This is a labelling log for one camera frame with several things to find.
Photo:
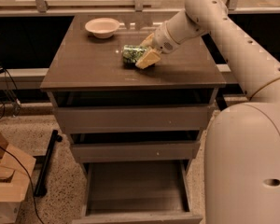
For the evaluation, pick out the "bottom grey drawer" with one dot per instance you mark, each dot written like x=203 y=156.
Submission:
x=137 y=192

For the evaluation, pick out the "grey drawer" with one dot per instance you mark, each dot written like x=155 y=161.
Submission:
x=137 y=192
x=142 y=151
x=127 y=120

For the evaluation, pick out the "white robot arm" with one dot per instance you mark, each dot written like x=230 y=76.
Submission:
x=242 y=144

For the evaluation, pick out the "white bowl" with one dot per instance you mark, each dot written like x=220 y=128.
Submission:
x=102 y=27

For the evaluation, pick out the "top grey drawer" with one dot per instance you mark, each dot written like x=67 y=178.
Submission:
x=127 y=120

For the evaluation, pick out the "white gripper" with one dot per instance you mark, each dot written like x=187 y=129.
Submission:
x=161 y=39

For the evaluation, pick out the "cardboard box stack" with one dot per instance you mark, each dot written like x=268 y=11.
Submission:
x=15 y=168

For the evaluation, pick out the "black metal stand leg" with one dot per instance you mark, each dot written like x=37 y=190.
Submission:
x=44 y=161

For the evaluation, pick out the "middle grey drawer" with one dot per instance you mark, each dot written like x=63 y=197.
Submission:
x=142 y=151

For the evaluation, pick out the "grey drawer cabinet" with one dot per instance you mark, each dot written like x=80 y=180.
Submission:
x=90 y=72

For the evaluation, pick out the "green soda can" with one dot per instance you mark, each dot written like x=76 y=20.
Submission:
x=131 y=53

